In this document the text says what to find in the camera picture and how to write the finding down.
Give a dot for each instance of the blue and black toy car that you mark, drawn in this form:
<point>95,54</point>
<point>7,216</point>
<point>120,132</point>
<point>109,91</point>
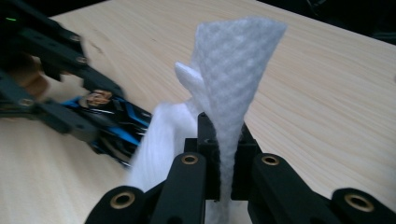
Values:
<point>124,133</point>

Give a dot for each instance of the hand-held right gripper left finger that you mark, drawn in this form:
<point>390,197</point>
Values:
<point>211,161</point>

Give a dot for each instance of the white wet wipe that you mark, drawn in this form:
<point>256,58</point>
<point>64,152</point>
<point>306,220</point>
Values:
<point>230,77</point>

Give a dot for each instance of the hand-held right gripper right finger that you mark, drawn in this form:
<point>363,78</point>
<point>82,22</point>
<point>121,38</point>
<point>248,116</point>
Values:
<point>244,165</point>

